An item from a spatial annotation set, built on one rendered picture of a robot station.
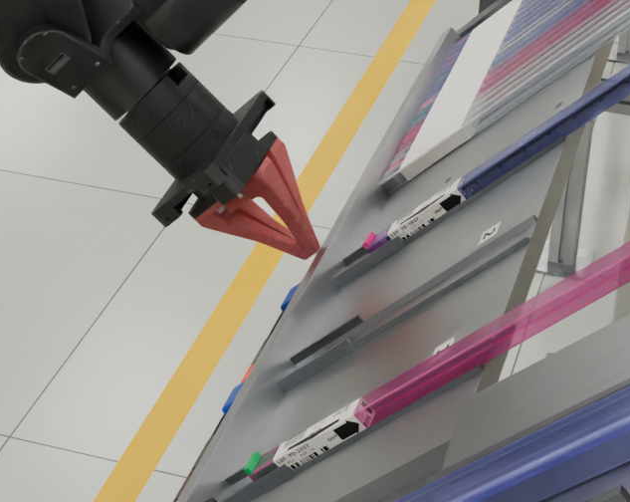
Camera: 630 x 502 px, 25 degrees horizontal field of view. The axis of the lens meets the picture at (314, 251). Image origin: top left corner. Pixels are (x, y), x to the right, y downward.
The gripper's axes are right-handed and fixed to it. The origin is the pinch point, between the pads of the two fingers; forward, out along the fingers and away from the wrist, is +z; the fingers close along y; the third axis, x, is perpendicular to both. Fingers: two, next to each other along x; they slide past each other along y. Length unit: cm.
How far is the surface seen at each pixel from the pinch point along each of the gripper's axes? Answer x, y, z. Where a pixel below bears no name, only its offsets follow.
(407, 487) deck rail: -21.0, -33.1, 1.4
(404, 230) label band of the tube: -8.2, -2.2, 2.4
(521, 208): -19.1, -8.2, 3.2
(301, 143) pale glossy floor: 87, 129, 22
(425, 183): -6.2, 6.3, 3.3
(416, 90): -1.2, 22.4, 1.5
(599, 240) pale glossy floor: 49, 114, 61
